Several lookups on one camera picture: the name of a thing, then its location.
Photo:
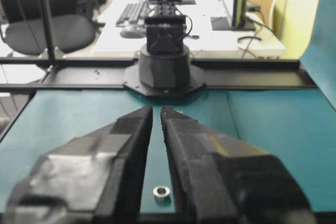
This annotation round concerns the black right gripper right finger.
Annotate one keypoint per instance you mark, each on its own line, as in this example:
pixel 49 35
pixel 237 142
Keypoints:
pixel 217 178

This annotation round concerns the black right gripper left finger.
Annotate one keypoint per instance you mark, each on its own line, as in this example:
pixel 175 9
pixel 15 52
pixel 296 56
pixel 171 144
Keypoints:
pixel 94 178

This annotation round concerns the small silver metal washer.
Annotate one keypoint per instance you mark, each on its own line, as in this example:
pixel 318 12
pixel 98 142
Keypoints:
pixel 161 193

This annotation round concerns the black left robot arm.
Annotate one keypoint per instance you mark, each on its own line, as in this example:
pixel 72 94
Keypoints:
pixel 163 68

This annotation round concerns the grey computer mouse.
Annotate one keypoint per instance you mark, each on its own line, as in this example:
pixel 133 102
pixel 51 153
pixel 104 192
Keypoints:
pixel 132 32

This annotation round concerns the black monitor stand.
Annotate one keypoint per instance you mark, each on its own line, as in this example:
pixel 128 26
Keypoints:
pixel 239 20

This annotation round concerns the black computer keyboard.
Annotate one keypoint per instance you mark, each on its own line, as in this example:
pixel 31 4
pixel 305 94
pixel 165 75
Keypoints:
pixel 133 14

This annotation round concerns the black office chair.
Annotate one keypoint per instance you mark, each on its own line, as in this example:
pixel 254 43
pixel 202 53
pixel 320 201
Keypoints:
pixel 36 26

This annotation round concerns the black aluminium frame rail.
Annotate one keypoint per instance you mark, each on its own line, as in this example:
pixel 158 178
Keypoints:
pixel 123 73

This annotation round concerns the black vertical frame post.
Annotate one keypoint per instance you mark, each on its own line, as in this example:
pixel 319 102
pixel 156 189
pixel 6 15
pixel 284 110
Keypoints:
pixel 48 28

